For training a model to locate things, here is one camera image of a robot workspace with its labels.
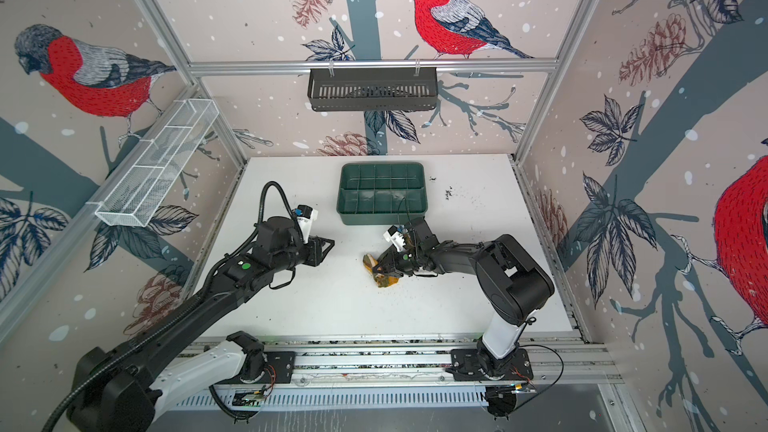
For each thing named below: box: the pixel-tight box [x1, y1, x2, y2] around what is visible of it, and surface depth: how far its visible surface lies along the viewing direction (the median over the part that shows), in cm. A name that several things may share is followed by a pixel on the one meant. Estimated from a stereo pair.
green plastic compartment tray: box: [336, 162, 429, 225], surface depth 112 cm
